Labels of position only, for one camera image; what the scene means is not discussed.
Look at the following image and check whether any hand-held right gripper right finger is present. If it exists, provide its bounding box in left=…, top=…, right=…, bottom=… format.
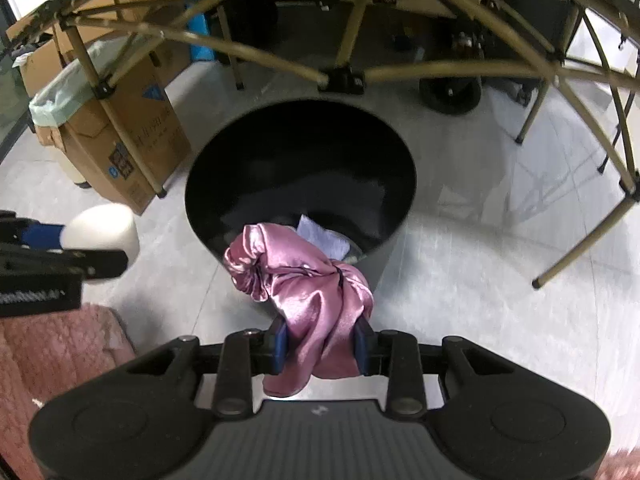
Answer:
left=353, top=317, right=521, bottom=418

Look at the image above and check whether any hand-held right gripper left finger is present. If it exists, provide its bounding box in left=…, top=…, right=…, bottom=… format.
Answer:
left=125, top=317, right=289, bottom=420

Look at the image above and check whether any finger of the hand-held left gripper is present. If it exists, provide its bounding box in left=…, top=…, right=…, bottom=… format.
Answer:
left=0, top=210, right=66, bottom=252
left=0, top=249, right=129, bottom=281

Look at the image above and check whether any white rounded object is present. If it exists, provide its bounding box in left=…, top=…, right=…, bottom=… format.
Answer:
left=65, top=204, right=140, bottom=287

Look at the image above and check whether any pink satin cloth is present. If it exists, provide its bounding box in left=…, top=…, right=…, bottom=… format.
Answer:
left=223, top=224, right=375, bottom=398

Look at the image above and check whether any purple woven drawstring bag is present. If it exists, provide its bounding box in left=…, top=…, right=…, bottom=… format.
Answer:
left=296, top=214, right=351, bottom=261

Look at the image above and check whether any black round trash bin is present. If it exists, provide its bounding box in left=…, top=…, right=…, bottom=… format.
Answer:
left=185, top=97, right=418, bottom=317

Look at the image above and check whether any pink fluffy rug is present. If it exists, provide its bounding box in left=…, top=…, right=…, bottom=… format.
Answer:
left=0, top=302, right=640, bottom=480

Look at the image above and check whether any cardboard box with labels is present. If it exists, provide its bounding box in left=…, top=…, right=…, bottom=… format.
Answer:
left=30, top=35, right=193, bottom=216

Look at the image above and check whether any pale green bin liner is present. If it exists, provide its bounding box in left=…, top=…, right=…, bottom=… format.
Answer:
left=29, top=40, right=161, bottom=128

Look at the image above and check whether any large brown cardboard box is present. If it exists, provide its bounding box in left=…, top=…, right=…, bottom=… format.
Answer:
left=20, top=0, right=151, bottom=96

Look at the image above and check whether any tan folding table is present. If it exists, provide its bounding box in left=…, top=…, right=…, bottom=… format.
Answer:
left=0, top=0, right=640, bottom=291

